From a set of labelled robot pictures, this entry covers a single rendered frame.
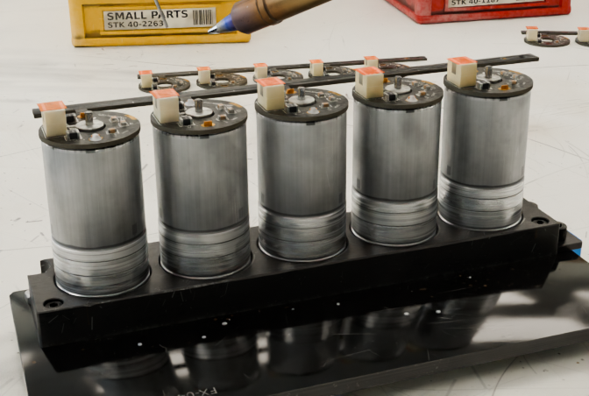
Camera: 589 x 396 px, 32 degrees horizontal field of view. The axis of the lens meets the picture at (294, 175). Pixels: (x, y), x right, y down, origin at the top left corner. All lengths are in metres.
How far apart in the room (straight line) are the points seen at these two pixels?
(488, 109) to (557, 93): 0.21
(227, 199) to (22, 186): 0.15
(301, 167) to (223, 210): 0.02
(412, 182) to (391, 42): 0.30
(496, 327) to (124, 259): 0.10
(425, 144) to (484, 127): 0.02
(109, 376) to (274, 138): 0.07
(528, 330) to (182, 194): 0.09
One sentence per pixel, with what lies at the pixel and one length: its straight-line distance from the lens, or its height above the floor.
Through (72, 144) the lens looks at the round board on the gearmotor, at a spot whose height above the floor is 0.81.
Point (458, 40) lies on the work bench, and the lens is 0.58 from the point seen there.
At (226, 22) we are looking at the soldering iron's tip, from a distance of 0.24.
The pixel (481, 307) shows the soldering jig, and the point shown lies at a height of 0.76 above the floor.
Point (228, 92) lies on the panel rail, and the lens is 0.28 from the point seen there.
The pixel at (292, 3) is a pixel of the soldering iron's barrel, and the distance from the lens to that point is 0.23.
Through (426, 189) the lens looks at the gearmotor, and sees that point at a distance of 0.28.
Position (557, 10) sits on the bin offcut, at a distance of 0.65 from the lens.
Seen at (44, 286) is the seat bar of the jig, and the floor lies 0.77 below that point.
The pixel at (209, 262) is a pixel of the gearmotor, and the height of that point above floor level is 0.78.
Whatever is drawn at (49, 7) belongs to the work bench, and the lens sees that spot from 0.68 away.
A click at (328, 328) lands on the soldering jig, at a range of 0.27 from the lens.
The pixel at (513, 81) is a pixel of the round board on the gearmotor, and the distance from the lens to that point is 0.29.
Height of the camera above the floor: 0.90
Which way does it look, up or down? 22 degrees down
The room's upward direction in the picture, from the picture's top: 1 degrees counter-clockwise
